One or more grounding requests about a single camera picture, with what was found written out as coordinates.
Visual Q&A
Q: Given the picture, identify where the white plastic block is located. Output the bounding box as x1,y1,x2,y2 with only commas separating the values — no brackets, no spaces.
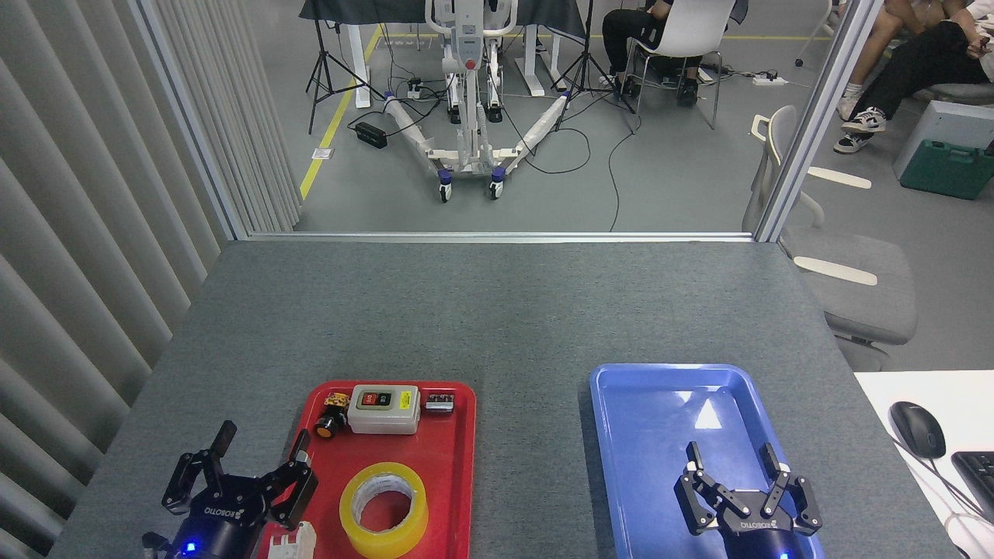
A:
268,522,318,559

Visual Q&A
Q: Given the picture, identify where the silver table rail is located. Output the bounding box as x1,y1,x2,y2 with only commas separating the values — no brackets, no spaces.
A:
237,231,766,245

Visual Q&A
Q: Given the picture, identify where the grey two-button switch box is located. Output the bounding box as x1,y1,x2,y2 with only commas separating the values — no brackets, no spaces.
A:
347,384,422,436

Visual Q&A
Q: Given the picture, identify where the person in black trousers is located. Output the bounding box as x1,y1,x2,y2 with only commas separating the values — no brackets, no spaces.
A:
833,0,994,155

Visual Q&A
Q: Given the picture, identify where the person with bare legs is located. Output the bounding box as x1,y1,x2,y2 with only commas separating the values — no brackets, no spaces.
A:
837,0,952,121

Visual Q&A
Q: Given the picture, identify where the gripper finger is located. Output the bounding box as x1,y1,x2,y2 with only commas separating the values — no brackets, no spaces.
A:
674,441,742,536
162,421,238,514
260,429,319,529
759,443,823,536

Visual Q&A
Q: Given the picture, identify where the white desk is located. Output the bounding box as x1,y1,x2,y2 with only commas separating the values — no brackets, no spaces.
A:
854,370,994,559

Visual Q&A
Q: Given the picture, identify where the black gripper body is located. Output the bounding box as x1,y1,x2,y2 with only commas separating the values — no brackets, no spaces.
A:
166,484,269,559
718,509,812,559

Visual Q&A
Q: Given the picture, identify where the black mouse cable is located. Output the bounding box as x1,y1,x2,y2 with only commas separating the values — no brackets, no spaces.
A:
893,439,994,519

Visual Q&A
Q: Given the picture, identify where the black tripod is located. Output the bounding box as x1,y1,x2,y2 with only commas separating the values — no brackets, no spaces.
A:
305,0,386,135
552,0,637,134

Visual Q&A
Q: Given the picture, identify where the black floor cable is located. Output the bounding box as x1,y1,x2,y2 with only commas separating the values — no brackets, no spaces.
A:
607,109,642,233

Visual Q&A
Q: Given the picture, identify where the white chair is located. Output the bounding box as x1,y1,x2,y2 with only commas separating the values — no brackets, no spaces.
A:
625,0,737,130

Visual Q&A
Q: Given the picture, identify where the yellow tape roll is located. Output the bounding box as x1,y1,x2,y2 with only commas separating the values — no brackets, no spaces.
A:
339,462,429,559

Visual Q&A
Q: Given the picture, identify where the green plastic case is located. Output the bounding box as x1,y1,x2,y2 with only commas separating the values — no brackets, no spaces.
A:
900,139,994,201

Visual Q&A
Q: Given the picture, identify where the black orange push button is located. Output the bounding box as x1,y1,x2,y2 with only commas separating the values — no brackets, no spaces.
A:
314,392,350,439

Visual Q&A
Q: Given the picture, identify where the silver post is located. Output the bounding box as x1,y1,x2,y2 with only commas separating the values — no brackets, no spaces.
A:
128,0,251,241
755,0,886,243

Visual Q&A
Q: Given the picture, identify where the red plastic tray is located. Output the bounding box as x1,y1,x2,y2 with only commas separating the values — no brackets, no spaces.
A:
259,380,477,559

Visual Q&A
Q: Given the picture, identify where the black keyboard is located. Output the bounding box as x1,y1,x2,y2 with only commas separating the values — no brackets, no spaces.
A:
951,451,994,523

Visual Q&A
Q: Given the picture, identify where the black computer mouse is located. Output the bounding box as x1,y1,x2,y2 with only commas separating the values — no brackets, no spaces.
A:
889,401,947,459

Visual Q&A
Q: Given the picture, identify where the person on white chair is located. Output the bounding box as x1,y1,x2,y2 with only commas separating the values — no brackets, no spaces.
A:
602,0,701,106

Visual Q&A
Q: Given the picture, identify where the grey office chair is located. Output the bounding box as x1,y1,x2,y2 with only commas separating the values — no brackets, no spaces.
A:
742,105,919,372

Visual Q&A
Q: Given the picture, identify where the white stand on wheels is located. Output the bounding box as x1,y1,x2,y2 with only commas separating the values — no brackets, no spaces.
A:
383,0,572,203

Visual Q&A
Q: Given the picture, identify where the blue plastic tray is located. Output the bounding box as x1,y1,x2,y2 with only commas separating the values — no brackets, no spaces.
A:
589,363,825,559

